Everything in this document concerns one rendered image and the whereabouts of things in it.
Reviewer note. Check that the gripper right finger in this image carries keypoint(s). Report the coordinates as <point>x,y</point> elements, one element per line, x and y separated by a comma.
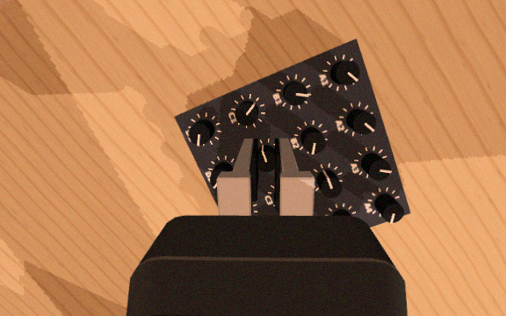
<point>294,189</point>

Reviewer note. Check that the black knob box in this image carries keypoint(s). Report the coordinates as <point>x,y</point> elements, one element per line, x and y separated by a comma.
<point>349,172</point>

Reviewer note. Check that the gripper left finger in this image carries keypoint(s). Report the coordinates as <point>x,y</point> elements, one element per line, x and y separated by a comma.
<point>238,188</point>

